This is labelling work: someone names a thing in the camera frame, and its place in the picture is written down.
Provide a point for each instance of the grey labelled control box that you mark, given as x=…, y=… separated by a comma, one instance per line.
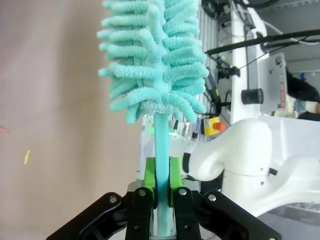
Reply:
x=272, y=82

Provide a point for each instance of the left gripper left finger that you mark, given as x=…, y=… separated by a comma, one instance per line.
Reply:
x=140, y=212

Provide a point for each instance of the black round knob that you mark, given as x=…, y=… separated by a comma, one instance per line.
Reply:
x=252, y=96

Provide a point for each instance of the white machine column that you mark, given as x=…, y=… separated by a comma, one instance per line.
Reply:
x=241, y=70

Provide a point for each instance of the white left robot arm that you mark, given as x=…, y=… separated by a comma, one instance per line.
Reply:
x=250, y=150

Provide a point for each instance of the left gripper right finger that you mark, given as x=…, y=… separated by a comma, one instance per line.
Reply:
x=187, y=215

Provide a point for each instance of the black fabric bundle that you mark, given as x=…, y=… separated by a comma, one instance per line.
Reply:
x=300, y=87

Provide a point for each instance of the yellow paper scrap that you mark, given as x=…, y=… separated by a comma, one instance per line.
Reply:
x=26, y=157

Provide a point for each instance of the black metal rod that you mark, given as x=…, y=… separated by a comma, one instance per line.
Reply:
x=275, y=38

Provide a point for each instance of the aluminium profile frame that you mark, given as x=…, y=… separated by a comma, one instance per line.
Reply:
x=208, y=32

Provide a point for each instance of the black clamp mount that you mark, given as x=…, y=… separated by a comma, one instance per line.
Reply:
x=228, y=70

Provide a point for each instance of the teal chenille duster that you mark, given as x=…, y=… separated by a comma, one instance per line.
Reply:
x=155, y=62

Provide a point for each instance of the yellow emergency stop button box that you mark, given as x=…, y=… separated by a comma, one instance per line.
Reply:
x=212, y=126

